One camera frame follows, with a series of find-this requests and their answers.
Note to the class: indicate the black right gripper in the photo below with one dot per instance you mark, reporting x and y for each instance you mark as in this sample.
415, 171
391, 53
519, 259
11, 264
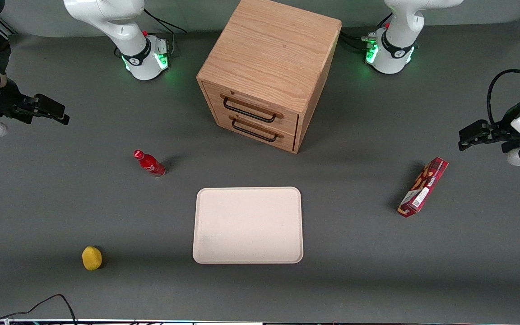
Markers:
3, 100

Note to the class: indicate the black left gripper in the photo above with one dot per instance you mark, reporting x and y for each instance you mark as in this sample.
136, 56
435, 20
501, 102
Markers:
505, 129

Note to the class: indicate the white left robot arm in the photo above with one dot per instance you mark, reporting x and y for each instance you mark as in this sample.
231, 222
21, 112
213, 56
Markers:
400, 40

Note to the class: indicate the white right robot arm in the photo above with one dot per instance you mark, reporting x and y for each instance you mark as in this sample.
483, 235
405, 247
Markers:
106, 18

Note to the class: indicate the red coke bottle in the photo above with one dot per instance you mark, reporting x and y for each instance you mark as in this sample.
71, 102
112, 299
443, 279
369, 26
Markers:
150, 164

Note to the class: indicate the beige rectangular tray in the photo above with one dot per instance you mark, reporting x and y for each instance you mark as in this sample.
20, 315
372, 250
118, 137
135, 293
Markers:
248, 225

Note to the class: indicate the red cookie box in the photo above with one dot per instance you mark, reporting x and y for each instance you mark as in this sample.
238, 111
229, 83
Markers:
424, 187

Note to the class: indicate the yellow lemon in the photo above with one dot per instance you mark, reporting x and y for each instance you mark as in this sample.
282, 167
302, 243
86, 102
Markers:
92, 258

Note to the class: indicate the wooden drawer front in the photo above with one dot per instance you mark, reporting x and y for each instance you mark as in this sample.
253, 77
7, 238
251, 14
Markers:
260, 106
282, 137

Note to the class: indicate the wooden drawer cabinet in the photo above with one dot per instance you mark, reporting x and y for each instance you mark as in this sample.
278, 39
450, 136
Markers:
269, 45

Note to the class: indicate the aluminium frame rail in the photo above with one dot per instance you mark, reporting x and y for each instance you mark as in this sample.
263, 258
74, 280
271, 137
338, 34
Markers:
5, 25

